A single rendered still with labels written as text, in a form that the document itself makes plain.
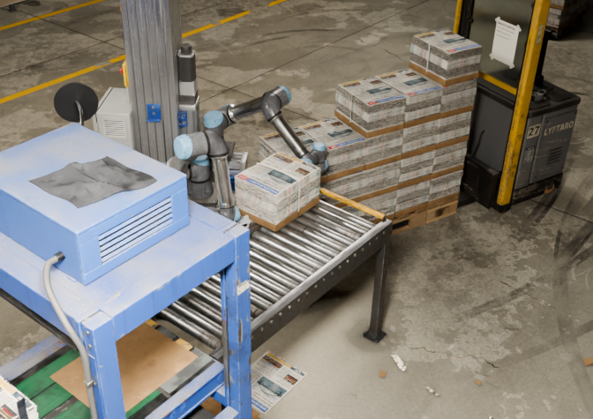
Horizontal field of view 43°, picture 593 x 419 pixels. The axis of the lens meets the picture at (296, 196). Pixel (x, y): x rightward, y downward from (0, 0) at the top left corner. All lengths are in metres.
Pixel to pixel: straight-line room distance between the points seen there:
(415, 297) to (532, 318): 0.71
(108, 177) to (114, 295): 0.40
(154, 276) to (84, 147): 0.59
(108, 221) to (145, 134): 1.92
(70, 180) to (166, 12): 1.60
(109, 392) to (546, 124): 4.01
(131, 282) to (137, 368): 0.84
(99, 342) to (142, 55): 2.09
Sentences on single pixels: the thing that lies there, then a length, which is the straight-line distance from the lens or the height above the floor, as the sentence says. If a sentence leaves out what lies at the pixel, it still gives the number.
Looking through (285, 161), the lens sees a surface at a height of 1.03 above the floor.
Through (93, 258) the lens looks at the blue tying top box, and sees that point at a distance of 2.39.
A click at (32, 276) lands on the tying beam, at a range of 2.50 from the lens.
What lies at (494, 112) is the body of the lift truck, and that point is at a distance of 5.72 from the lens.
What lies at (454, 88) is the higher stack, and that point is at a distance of 5.07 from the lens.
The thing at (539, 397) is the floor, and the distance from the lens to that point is 4.38.
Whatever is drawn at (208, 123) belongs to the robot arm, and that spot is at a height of 1.01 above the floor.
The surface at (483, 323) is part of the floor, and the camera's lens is 4.73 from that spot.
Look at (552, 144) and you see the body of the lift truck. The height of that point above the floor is 0.47.
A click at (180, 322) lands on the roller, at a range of 3.39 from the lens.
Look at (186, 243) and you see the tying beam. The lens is 2.56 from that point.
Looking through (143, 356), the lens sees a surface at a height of 0.80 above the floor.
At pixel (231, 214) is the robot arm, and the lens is 3.80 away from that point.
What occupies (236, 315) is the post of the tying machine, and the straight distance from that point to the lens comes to 2.78.
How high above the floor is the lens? 3.03
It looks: 32 degrees down
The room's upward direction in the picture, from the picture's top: 1 degrees clockwise
